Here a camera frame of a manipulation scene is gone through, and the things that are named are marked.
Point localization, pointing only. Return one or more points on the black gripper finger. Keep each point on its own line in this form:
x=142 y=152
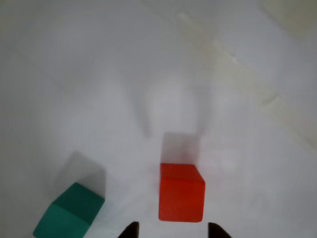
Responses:
x=132 y=231
x=215 y=231

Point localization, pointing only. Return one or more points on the red cube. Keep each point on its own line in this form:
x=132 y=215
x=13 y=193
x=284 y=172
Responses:
x=180 y=196

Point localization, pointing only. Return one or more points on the teal blue cube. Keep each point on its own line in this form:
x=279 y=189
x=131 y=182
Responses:
x=69 y=213

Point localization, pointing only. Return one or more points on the white paper sheet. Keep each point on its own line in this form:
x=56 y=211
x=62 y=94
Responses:
x=74 y=74

